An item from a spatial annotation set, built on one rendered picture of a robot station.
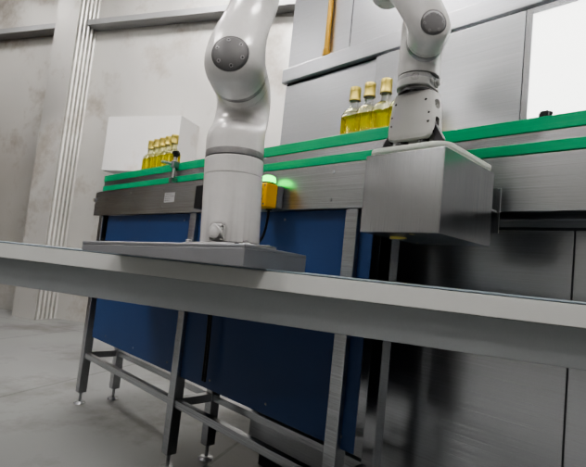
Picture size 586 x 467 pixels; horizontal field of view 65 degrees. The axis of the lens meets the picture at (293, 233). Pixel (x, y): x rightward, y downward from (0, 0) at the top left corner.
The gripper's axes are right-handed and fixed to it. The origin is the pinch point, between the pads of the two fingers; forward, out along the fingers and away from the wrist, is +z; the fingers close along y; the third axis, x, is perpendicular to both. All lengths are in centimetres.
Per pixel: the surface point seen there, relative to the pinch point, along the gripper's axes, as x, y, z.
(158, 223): -15, 125, 10
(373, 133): -13.4, 19.6, -13.6
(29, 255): 50, 59, 26
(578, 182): -20.4, -25.2, 0.2
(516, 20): -39, -5, -48
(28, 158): -68, 524, -69
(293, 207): -12.0, 44.0, 5.2
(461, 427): -42, 3, 60
